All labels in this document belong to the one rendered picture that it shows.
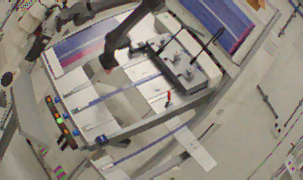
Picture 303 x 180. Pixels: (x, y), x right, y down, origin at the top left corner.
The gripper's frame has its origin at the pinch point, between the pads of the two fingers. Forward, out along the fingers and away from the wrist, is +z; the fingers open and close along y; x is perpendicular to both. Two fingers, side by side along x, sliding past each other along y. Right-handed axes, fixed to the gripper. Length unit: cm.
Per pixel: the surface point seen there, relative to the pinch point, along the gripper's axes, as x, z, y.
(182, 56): -33.3, -3.5, -11.2
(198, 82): -31.1, -3.4, -27.5
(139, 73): -13.1, 1.9, -6.9
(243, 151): -110, 138, -22
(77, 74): 14.1, 1.0, 7.9
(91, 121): 21.0, 1.1, -19.9
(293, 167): -49, -10, -114
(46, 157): 48, 63, 7
